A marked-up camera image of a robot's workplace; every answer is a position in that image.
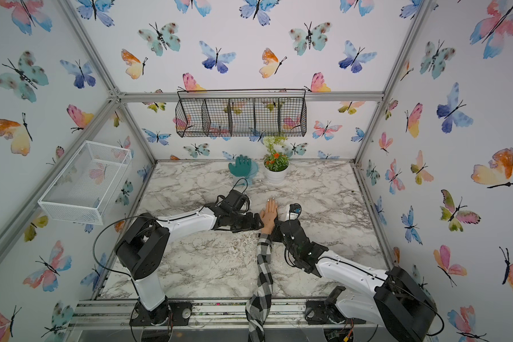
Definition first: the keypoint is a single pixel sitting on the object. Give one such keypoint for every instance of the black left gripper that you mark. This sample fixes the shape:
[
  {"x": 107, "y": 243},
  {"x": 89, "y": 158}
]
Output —
[{"x": 249, "y": 226}]

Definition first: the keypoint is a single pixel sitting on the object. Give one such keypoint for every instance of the checkered sleeve forearm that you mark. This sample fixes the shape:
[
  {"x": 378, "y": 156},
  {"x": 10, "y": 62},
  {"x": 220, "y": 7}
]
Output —
[{"x": 259, "y": 305}]

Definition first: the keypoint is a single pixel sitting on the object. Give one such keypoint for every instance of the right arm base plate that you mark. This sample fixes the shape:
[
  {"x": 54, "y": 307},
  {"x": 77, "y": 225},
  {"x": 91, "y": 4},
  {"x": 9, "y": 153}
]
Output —
[{"x": 326, "y": 312}]

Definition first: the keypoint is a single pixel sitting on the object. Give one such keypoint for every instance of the white mesh wall basket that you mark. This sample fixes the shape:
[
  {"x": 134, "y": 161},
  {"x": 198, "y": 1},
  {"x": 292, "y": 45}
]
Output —
[{"x": 83, "y": 189}]

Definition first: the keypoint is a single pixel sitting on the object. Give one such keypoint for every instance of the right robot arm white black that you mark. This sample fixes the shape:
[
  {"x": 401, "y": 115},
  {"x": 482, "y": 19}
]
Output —
[{"x": 391, "y": 299}]

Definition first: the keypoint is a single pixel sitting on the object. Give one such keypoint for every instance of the aluminium front rail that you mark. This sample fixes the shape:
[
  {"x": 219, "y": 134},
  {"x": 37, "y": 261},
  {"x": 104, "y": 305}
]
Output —
[{"x": 199, "y": 314}]

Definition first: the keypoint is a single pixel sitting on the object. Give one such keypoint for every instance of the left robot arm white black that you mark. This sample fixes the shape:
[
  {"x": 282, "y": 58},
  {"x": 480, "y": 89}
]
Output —
[{"x": 142, "y": 247}]

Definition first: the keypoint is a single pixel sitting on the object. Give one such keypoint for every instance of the mannequin hand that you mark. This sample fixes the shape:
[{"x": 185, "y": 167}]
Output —
[{"x": 268, "y": 216}]

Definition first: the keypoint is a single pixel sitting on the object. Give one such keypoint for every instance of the teal hand-shaped holder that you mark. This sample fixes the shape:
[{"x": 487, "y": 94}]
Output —
[{"x": 243, "y": 170}]

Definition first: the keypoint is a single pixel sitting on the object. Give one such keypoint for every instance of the potted plant white pot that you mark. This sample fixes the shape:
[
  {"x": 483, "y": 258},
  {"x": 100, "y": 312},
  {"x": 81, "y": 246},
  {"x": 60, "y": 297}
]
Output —
[{"x": 276, "y": 161}]

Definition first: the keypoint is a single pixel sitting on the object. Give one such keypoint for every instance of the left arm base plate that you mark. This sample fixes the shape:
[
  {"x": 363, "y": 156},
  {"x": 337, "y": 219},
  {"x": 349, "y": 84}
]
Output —
[{"x": 170, "y": 314}]

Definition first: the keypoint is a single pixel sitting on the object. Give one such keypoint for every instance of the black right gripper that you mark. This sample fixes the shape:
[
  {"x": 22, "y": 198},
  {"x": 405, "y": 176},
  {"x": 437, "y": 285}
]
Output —
[{"x": 278, "y": 229}]

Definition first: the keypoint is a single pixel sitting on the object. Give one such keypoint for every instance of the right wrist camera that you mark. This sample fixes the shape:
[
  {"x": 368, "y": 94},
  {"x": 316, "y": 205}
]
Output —
[{"x": 292, "y": 212}]

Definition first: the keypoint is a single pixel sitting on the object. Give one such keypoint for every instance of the black wire wall basket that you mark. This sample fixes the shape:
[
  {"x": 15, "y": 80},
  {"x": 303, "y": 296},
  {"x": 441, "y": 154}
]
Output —
[{"x": 247, "y": 113}]

